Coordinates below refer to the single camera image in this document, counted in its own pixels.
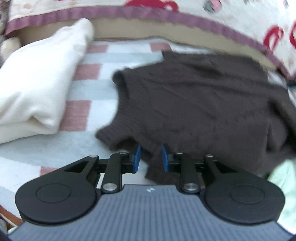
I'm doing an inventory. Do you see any beige bed base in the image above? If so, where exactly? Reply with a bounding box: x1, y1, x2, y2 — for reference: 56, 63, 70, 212
17, 17, 278, 71

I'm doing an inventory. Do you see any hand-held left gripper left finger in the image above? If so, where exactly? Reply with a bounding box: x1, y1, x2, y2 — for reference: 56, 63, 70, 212
64, 145, 142, 194

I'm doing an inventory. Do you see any dark brown knit sweater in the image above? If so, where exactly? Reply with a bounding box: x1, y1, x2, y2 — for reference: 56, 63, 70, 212
95, 51, 296, 186

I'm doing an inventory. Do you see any bear print blanket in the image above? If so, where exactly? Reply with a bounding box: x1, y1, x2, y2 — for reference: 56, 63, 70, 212
5, 0, 296, 78

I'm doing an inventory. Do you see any cream white folded garment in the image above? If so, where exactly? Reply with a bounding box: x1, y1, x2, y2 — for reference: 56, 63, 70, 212
0, 18, 95, 144

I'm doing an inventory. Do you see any pink grey checked mat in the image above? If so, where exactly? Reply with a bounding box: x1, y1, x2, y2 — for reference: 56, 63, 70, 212
0, 38, 289, 232

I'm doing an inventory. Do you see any pale green cloth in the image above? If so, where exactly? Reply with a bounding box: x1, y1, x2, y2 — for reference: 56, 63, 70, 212
268, 160, 296, 233

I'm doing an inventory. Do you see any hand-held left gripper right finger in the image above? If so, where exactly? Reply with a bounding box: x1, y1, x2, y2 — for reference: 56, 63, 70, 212
161, 144, 237, 194

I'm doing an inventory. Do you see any grey plush rabbit toy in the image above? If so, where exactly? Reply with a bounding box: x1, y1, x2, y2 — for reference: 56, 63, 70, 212
0, 0, 21, 64

